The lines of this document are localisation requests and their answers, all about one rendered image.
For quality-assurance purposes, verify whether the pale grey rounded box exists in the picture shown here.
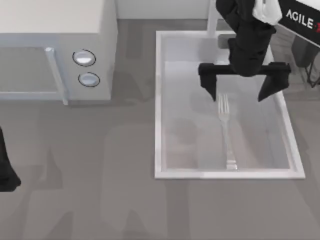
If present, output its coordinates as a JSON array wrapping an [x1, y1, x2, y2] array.
[[251, 0, 283, 26]]

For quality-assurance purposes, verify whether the tall white tap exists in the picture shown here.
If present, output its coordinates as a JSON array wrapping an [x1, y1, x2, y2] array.
[[206, 0, 237, 50]]

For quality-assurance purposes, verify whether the silver fork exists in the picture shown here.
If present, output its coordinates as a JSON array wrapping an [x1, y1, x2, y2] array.
[[217, 93, 239, 172]]

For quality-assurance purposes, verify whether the white sink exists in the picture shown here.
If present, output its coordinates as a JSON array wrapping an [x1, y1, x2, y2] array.
[[153, 30, 307, 181]]

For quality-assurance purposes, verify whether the small silver microwave knob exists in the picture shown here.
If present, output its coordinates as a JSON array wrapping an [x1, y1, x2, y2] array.
[[77, 71, 101, 89]]

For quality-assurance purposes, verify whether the large silver microwave knob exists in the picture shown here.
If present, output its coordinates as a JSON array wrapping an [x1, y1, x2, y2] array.
[[71, 48, 97, 68]]

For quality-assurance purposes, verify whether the pale microwave oven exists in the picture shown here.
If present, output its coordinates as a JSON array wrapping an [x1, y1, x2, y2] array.
[[0, 0, 119, 106]]

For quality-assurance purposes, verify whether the glass microwave door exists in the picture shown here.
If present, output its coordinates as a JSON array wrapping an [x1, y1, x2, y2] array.
[[0, 46, 63, 101]]

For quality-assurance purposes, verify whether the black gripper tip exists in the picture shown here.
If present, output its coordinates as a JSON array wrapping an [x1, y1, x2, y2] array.
[[0, 125, 22, 193]]

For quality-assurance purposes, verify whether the pale microwave door handle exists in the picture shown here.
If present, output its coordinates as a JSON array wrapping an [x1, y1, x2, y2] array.
[[44, 46, 69, 106]]

